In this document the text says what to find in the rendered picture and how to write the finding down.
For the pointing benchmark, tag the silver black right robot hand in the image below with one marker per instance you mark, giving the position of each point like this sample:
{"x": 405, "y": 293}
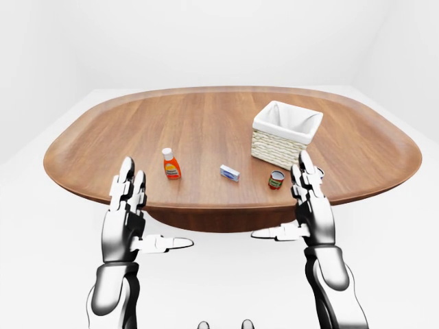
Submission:
{"x": 317, "y": 222}

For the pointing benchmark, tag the small blue white box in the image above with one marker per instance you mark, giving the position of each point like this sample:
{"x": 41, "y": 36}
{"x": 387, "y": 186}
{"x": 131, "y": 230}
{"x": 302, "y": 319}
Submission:
{"x": 229, "y": 173}

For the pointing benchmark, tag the small dark rounded shape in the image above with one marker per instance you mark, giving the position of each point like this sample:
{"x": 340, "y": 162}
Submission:
{"x": 203, "y": 325}
{"x": 247, "y": 324}

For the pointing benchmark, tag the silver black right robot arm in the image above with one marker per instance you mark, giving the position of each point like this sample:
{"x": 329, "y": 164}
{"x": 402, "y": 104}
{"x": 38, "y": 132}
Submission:
{"x": 334, "y": 288}

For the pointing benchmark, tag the orange ketchup bottle white cap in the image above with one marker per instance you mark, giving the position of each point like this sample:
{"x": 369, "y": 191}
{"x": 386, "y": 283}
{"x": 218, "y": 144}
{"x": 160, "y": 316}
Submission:
{"x": 171, "y": 164}

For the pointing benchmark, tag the blue white tin can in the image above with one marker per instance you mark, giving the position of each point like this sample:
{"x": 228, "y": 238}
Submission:
{"x": 321, "y": 174}

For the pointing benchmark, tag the woven basket white liner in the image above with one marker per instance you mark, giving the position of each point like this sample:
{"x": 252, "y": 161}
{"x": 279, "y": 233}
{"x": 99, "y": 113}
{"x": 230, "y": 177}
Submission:
{"x": 286, "y": 133}

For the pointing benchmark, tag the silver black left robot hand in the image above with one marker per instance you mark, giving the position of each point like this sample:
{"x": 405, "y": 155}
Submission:
{"x": 116, "y": 236}

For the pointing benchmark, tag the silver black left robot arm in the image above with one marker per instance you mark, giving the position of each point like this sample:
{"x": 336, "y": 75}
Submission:
{"x": 113, "y": 294}

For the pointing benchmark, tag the red tin can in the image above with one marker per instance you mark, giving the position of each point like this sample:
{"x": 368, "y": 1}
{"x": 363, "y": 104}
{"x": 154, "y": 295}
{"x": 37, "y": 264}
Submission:
{"x": 276, "y": 180}

